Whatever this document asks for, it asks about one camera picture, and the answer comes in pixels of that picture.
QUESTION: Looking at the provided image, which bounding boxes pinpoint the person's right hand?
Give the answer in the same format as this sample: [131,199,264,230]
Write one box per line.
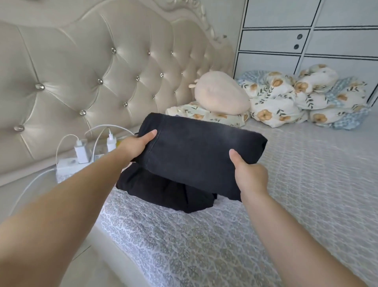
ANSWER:
[228,148,269,202]

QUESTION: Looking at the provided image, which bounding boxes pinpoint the person's left hand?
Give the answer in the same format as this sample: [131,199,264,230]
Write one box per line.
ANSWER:
[115,129,158,163]

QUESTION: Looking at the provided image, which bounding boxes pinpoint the black shorts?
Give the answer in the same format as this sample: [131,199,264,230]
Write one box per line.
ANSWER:
[115,162,218,214]

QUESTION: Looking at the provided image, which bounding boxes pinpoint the bed with grey patterned sheet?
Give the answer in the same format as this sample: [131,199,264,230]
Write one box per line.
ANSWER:
[94,112,378,287]

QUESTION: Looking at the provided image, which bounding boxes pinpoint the person's left forearm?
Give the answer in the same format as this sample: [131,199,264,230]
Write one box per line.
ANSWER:
[0,151,131,287]

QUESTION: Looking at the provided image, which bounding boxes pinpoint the person's right forearm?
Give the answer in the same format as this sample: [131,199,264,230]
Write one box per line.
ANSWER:
[241,192,367,287]

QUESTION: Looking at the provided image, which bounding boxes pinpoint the white power strip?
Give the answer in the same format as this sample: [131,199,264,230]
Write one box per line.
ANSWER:
[56,155,119,183]

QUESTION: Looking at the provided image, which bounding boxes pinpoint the floral pillow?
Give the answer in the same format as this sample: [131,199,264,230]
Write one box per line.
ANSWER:
[165,102,252,129]

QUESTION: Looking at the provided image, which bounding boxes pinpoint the pink plush pillow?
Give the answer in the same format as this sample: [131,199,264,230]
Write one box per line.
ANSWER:
[189,71,252,116]

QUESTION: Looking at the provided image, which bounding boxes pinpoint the beige tufted headboard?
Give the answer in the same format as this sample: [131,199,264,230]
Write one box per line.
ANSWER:
[0,0,237,178]

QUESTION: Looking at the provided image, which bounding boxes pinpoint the floral bunched quilt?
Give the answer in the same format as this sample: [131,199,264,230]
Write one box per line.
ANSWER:
[236,70,374,131]

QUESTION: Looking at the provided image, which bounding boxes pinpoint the white wardrobe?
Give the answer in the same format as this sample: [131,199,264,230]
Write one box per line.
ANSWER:
[233,0,378,107]

